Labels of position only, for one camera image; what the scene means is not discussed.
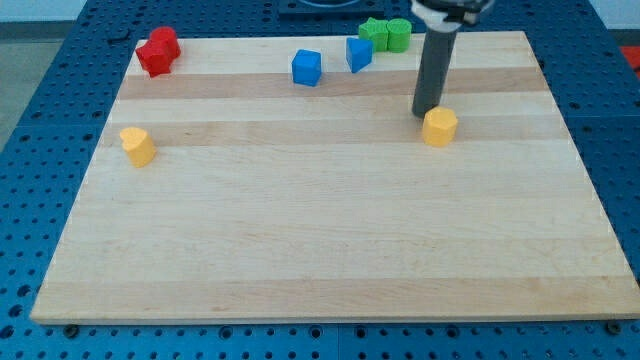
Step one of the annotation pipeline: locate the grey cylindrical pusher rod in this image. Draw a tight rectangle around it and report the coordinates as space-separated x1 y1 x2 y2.
412 30 457 118

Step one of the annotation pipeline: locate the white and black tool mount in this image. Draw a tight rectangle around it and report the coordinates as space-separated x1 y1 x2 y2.
411 0 495 32

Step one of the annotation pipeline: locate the yellow hexagon block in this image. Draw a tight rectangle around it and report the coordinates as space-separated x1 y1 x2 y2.
422 106 458 147

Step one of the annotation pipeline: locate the green cylinder block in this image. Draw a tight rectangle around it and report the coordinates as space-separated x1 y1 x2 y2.
387 18 412 53

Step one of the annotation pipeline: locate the green star block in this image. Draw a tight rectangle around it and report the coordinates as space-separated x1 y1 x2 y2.
358 18 389 52

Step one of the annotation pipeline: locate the blue triangle block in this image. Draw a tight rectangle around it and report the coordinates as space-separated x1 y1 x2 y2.
345 38 374 73

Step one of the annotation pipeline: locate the blue cube block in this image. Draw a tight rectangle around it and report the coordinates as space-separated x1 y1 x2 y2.
291 49 322 87

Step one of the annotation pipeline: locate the red cylinder block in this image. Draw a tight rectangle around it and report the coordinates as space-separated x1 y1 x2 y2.
149 26 181 60

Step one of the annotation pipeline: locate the red star block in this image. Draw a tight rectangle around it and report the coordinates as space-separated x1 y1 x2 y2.
135 40 173 77

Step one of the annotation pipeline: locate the yellow heart block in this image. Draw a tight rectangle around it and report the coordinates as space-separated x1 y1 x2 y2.
119 127 157 168

